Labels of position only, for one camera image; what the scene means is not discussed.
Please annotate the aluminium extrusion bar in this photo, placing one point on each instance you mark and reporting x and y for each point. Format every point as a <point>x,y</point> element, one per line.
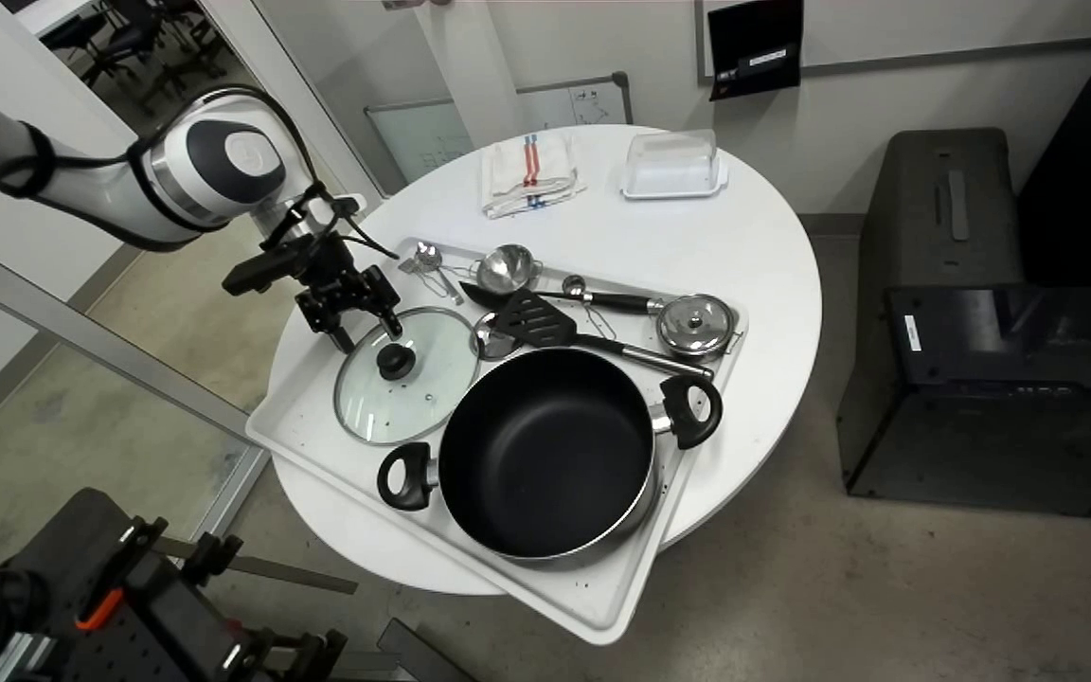
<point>18,658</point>

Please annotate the glass lid with black knob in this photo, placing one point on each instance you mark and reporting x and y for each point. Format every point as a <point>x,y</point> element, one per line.
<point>425,403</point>

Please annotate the small whiteboard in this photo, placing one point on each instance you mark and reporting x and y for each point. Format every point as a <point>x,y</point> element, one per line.
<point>569,99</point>

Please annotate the clear plastic container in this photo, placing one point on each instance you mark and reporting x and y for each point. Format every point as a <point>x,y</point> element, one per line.
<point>673,164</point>

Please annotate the black wall sign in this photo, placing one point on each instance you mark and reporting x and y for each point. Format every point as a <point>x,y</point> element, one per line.
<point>754,42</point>

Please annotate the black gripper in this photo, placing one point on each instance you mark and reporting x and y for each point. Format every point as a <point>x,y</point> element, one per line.
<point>334,269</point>

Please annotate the small steel spoon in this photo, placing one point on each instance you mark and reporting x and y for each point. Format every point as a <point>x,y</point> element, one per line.
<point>425,259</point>

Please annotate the steel ladle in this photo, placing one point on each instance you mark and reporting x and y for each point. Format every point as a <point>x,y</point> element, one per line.
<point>507,268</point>

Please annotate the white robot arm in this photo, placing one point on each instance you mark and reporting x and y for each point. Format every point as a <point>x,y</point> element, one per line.
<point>211,164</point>

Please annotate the small steel lid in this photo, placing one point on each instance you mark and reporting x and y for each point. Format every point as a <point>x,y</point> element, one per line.
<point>694,325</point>

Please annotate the black slotted spatula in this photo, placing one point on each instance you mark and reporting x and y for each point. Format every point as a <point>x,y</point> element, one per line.
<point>531,325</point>

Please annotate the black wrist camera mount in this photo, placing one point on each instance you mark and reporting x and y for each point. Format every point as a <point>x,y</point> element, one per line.
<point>261,268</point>

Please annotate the steel serving spoon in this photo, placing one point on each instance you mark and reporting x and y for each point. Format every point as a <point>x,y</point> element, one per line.
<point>494,344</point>

